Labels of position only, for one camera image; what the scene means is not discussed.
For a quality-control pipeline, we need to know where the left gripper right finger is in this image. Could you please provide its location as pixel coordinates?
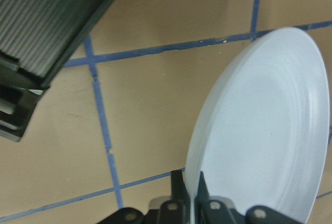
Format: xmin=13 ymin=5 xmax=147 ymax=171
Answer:
xmin=195 ymin=172 xmax=235 ymax=223

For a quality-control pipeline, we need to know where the black dish rack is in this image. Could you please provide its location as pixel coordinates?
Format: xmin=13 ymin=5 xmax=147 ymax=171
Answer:
xmin=1 ymin=0 xmax=114 ymax=142

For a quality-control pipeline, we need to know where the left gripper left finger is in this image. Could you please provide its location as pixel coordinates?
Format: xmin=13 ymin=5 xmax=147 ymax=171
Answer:
xmin=170 ymin=170 xmax=190 ymax=223

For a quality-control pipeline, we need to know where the blue plate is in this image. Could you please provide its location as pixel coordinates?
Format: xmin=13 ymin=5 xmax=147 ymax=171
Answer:
xmin=185 ymin=27 xmax=330 ymax=223

